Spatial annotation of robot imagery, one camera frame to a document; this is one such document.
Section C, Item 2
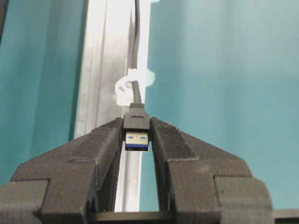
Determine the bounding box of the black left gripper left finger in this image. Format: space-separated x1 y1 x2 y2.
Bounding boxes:
0 118 123 224

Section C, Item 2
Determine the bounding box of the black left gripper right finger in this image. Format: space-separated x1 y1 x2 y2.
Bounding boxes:
150 118 274 224

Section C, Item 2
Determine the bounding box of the black USB cable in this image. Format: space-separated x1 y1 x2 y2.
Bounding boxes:
122 0 151 152

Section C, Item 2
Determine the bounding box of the white zip-tie ring left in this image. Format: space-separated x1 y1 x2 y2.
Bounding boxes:
114 67 155 107

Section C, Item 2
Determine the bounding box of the aluminium extrusion rail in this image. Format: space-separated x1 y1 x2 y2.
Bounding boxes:
67 0 151 213

